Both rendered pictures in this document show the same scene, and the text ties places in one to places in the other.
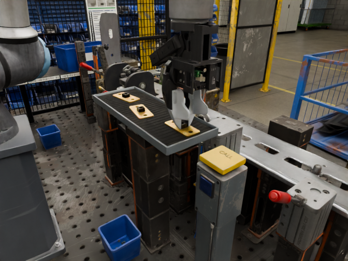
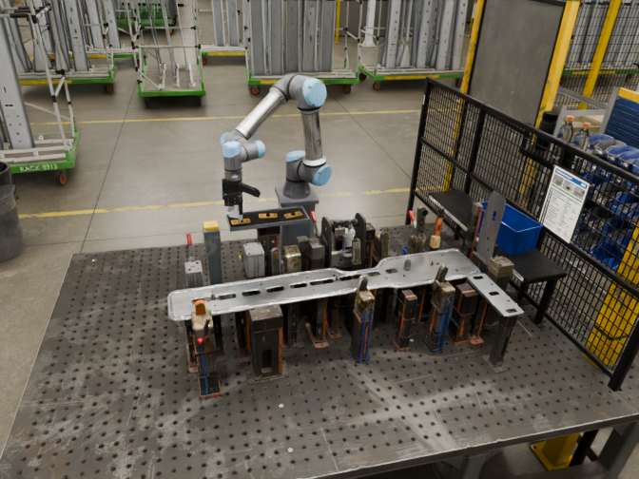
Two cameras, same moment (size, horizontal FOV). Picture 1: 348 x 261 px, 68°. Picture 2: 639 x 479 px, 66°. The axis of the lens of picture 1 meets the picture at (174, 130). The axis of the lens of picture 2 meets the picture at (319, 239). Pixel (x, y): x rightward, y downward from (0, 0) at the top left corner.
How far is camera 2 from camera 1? 242 cm
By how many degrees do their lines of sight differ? 90
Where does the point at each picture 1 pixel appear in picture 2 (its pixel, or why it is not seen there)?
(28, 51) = (305, 169)
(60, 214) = not seen: hidden behind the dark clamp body
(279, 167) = (228, 287)
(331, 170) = (209, 305)
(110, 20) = (497, 202)
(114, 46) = (493, 231)
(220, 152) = (213, 224)
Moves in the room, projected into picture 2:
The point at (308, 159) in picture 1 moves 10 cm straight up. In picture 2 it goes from (225, 303) to (224, 282)
